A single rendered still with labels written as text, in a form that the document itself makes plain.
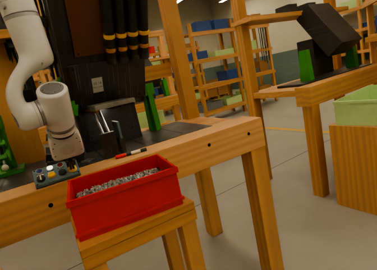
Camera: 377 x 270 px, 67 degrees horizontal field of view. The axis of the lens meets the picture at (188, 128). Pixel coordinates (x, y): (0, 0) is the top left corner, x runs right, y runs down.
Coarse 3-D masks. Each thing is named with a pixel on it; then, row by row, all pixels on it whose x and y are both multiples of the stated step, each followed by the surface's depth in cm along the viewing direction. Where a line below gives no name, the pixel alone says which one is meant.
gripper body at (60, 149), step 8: (48, 136) 89; (72, 136) 91; (80, 136) 94; (56, 144) 90; (64, 144) 91; (72, 144) 93; (80, 144) 95; (56, 152) 92; (64, 152) 93; (72, 152) 95; (80, 152) 97; (56, 160) 93
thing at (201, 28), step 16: (192, 32) 610; (208, 32) 625; (224, 32) 650; (192, 48) 612; (256, 48) 712; (272, 48) 733; (224, 64) 716; (256, 64) 736; (272, 64) 742; (224, 80) 675; (240, 80) 682; (272, 80) 752; (240, 96) 694; (208, 112) 643
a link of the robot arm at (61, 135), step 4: (72, 128) 88; (48, 132) 87; (52, 132) 86; (56, 132) 86; (60, 132) 86; (64, 132) 87; (68, 132) 88; (72, 132) 89; (52, 136) 87; (56, 136) 87; (60, 136) 87; (64, 136) 87
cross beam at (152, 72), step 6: (150, 66) 184; (156, 66) 186; (162, 66) 188; (168, 66) 190; (150, 72) 184; (156, 72) 186; (162, 72) 188; (168, 72) 190; (150, 78) 185; (156, 78) 186
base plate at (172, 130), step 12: (144, 132) 164; (156, 132) 157; (168, 132) 149; (180, 132) 143; (132, 144) 138; (144, 144) 133; (96, 156) 129; (36, 168) 130; (0, 180) 122; (12, 180) 117; (24, 180) 113; (0, 192) 104
